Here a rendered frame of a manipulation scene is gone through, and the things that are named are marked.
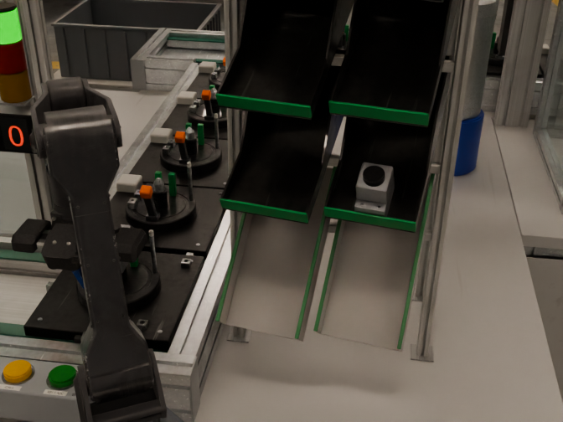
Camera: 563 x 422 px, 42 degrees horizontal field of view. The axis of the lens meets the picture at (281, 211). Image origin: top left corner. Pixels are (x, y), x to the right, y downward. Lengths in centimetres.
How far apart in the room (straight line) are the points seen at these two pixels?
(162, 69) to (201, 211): 96
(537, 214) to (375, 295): 74
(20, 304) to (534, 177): 126
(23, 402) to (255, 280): 39
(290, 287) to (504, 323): 47
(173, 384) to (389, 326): 34
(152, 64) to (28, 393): 144
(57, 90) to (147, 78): 158
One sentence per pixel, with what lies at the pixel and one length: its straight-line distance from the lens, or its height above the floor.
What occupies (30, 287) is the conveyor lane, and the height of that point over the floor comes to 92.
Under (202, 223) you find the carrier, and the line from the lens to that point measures 147.
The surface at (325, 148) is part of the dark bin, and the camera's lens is 108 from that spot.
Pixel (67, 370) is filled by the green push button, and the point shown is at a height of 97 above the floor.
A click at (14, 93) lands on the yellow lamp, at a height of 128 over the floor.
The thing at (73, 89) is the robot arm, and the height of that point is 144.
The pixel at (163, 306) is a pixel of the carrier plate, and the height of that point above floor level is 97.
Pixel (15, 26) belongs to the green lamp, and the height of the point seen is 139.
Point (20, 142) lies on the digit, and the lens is 134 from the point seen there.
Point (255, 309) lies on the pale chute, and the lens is 117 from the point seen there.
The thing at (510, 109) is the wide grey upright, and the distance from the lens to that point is 224.
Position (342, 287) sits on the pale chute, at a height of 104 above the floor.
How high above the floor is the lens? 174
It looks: 31 degrees down
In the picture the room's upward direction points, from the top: 1 degrees clockwise
